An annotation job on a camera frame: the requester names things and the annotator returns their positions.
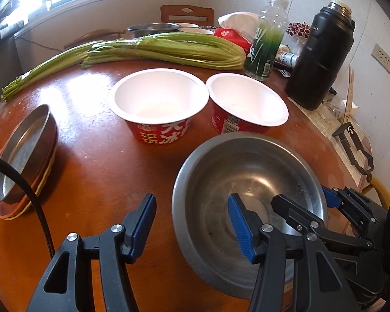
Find pink plastic bowl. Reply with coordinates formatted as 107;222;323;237
0;140;57;220

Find red paper bowl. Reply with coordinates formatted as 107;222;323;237
206;73;289;134
110;68;209;146

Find celery bunch rear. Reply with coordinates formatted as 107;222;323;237
1;40;102;101

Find steel pot far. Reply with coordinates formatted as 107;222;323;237
127;23;180;39

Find celery bunch front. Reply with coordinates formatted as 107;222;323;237
81;32;246;71

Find wooden tongs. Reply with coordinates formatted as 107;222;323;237
342;67;354;124

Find wall power socket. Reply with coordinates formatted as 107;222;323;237
371;44;390;74

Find celery bunch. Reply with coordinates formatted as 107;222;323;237
81;32;246;71
1;40;102;101

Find large steel bowl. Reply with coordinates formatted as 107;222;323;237
172;132;328;299

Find white ceramic bowl far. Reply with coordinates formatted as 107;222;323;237
177;23;213;35

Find wooden chair with slat back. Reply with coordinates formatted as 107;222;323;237
160;4;215;26

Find clear bottle green liquid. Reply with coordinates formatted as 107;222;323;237
243;0;289;81

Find black thermos flask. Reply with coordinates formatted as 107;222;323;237
285;0;355;111

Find curved wooden chair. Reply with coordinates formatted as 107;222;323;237
64;28;127;50

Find shallow steel pan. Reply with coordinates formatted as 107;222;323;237
0;104;57;204

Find red tissue pack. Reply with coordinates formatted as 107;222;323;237
213;28;251;54

